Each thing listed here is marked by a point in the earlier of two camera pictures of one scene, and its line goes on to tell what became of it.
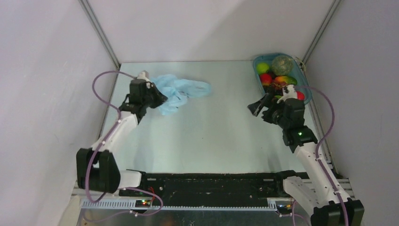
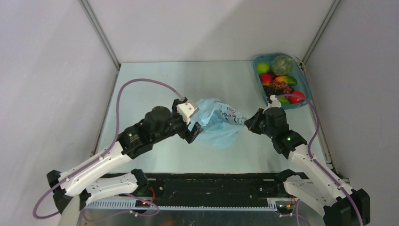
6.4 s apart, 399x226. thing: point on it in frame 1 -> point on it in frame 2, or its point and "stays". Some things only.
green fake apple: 262,68 stays
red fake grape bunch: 278,85 stays
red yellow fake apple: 266,79 stays
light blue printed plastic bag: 177,92 -> 221,123
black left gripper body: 148,100 -> 177,125
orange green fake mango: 286,79 stays
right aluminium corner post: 321,31 stays
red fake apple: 300,95 stays
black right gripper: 256,107 -> 251,123
